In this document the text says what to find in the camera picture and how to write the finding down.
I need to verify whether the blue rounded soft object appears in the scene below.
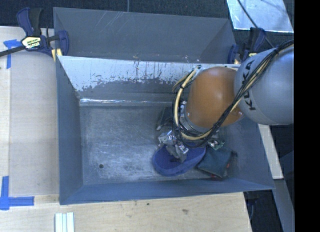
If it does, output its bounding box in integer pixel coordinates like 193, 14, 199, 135
151, 143, 207, 177

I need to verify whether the dark green flat block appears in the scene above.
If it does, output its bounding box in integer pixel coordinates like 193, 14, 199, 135
195, 146, 238, 179

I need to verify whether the grey metal bin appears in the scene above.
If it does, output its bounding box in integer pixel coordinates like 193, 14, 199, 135
52, 7, 276, 205

